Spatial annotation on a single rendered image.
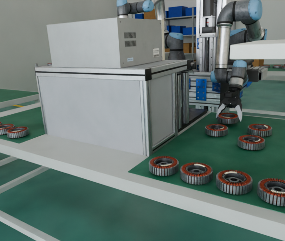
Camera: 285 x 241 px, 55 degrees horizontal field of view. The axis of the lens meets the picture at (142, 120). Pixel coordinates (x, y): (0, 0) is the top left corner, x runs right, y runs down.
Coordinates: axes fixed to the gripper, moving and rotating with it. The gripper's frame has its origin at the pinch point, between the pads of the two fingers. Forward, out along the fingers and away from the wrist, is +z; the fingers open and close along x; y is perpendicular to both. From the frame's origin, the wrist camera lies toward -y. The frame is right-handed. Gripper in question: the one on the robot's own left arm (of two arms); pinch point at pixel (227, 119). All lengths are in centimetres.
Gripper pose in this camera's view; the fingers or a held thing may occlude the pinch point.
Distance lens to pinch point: 159.3
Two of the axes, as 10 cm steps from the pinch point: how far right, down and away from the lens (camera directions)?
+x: -8.3, -1.2, 5.5
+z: -2.3, 9.6, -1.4
